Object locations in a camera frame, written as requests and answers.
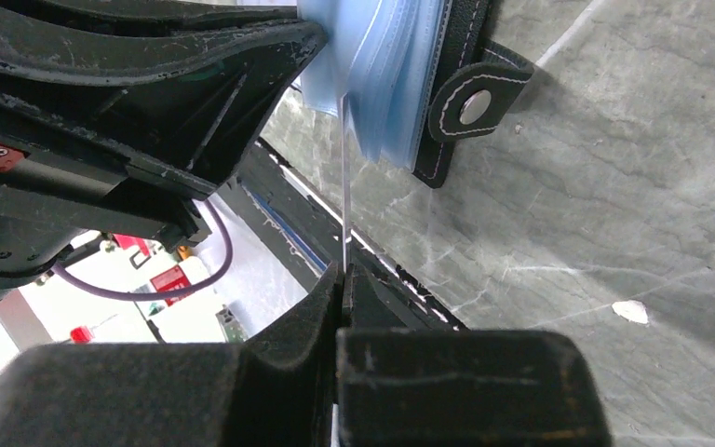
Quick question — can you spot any black leather card holder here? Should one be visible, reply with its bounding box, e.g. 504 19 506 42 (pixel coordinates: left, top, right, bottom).
297 0 535 189

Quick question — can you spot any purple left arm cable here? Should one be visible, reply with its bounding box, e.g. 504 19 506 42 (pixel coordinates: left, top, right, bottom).
48 198 236 304

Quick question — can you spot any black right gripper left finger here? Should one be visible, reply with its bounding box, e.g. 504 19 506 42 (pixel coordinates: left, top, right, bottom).
0 264 344 446

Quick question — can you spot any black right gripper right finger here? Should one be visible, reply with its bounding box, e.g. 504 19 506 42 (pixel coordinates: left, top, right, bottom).
336 266 613 446

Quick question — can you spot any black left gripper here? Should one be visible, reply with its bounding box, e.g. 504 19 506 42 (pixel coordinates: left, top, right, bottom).
0 1 327 302

